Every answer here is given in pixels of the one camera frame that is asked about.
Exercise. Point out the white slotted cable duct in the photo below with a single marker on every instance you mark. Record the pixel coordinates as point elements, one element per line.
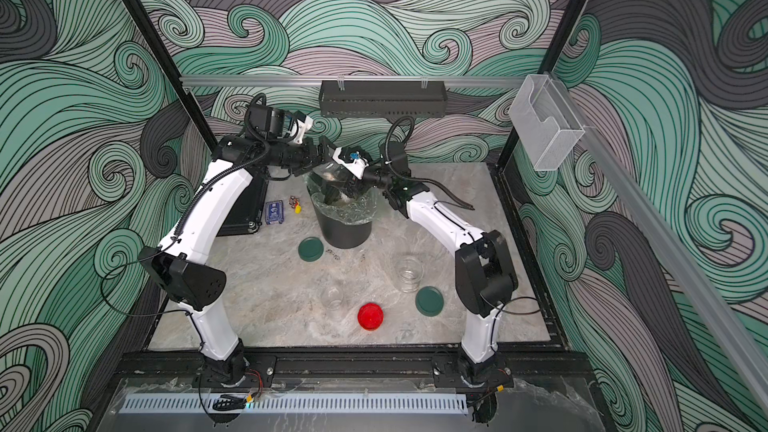
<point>300,403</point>

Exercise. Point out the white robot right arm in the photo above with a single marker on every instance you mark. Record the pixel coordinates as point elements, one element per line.
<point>484,277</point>

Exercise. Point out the red jar lid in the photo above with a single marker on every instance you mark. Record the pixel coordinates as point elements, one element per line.
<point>370,316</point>

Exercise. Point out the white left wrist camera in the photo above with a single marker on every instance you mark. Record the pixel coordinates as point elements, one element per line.
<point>273,124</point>

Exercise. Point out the black trash bin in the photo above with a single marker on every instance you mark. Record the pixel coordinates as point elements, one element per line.
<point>341,235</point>

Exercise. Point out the red yellow toy car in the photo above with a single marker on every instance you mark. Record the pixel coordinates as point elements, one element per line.
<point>295,204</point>

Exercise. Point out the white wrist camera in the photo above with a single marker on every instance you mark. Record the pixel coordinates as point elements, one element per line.
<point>273,124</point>
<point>352,160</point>

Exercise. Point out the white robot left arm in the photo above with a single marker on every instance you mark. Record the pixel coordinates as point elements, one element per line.
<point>178,264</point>

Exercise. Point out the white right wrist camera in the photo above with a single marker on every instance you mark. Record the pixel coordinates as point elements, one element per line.
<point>352,160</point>

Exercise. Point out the clear acrylic wall holder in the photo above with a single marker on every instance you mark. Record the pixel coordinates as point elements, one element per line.
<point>546,119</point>

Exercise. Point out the green-lidded oatmeal jar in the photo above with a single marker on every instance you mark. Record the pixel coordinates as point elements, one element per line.
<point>408,274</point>
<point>335,183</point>

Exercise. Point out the black hard case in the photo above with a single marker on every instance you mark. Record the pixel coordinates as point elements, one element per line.
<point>246,215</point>

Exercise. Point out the green jar lid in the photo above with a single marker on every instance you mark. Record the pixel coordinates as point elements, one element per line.
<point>311,249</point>
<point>429,301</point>

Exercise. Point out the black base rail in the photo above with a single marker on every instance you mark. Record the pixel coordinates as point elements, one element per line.
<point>439,366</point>

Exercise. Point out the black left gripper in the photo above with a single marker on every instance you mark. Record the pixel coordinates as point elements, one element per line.
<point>311,162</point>

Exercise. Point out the blue card box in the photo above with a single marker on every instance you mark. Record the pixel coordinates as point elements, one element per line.
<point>274,212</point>

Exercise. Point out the black wall-mounted tray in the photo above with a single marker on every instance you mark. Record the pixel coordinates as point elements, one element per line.
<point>382,100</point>

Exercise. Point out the clear oatmeal jar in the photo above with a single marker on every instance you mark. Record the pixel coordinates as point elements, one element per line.
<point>332,298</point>

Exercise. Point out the clear plastic bin liner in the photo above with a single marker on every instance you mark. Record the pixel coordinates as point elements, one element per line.
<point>354,212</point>

